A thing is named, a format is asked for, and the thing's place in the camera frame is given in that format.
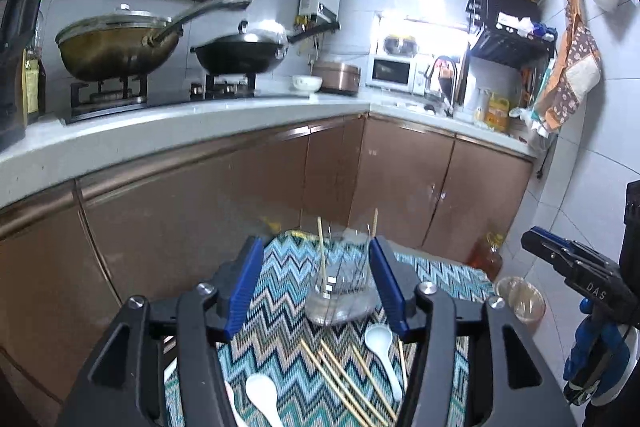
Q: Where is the kitchen faucet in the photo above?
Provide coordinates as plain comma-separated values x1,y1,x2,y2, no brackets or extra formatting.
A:
425,55,458,117

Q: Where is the blue gloved right hand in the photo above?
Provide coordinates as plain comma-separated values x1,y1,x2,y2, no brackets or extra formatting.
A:
563,298,639,407

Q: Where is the white ceramic spoon right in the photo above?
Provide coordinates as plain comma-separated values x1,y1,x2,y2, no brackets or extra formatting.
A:
364,324,402,402

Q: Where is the white ceramic spoon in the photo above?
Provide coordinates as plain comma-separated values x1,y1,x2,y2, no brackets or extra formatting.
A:
224,381,247,427
364,324,402,402
245,373,283,427

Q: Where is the white ceramic spoon left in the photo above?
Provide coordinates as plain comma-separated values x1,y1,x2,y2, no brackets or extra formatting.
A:
224,381,247,427

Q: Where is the oil bottle on floor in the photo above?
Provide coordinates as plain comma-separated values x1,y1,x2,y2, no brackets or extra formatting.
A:
466,232,504,282

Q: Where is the trash bin with bag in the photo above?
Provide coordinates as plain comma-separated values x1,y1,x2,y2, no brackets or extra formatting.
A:
495,275,546,334

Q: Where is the white ceramic spoon middle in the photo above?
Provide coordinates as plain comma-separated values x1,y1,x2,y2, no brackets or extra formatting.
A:
245,373,283,427

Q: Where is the yellow oil bottle on counter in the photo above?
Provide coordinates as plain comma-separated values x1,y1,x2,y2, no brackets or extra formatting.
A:
485,93,510,133

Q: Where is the brown patterned apron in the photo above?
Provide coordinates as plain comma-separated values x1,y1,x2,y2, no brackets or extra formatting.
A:
535,0,602,133

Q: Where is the white microwave oven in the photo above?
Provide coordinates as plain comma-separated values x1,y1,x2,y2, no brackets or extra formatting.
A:
366,54,416,92

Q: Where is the gas stove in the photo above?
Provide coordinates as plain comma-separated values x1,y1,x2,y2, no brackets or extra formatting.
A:
62,74,296,124

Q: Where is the brown rice cooker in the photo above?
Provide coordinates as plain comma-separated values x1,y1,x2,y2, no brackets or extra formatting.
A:
311,61,361,96

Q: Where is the white bowl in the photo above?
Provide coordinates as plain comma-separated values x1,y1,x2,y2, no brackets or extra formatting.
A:
292,75,323,93

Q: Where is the black wok with lid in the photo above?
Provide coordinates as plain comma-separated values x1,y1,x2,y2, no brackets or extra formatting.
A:
190,20,341,77

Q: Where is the brass wok with glass lid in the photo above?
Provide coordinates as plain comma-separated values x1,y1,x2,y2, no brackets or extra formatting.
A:
55,0,253,82

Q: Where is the oil bottle beside kettle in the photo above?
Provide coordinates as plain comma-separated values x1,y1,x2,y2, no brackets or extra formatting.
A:
23,14,46,124

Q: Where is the wire utensil holder with plastic cup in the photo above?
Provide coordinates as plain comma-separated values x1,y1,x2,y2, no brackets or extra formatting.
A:
305,228,378,327

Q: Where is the black wall dish rack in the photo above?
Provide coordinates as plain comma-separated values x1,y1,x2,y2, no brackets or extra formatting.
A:
465,0,558,69

